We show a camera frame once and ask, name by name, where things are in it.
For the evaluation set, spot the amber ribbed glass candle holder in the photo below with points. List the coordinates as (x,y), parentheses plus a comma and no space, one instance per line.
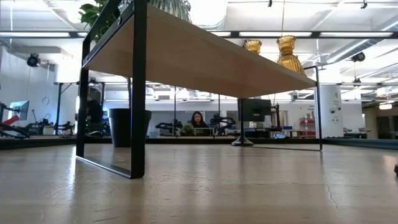
(252,46)
(287,62)

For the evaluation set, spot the grey computer monitor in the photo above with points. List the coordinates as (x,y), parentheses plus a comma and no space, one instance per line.
(20,109)

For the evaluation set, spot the black metal candlestick holder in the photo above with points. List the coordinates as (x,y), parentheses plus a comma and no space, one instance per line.
(242,142)

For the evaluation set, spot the pale green glass candle holder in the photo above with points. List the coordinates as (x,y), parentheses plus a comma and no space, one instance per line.
(174,7)

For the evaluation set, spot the white round column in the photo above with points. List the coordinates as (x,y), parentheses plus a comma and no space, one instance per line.
(329,112)

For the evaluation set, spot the wooden tray with black rim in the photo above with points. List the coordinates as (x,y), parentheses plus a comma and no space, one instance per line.
(202,62)

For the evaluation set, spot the person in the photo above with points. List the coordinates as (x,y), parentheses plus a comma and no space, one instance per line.
(198,119)

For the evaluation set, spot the black ceiling-hung camera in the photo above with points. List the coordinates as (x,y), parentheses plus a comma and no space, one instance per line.
(358,57)
(33,60)

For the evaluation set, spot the red storage rack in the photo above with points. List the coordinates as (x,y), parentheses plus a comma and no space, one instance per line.
(308,127)

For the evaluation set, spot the black background robot arm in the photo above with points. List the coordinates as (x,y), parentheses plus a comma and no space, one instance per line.
(222,121)
(168,126)

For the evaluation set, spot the black computer monitor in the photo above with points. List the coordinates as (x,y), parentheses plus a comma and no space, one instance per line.
(256,110)

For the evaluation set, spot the black plant pot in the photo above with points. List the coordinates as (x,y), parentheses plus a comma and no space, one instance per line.
(119,127)

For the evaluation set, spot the green leafy plant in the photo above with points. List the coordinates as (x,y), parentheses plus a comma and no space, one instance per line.
(90,14)

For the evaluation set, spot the black aluminium table frame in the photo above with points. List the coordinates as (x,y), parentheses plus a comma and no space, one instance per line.
(46,142)

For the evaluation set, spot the small green desk plant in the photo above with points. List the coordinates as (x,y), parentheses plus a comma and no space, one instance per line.
(188,129)

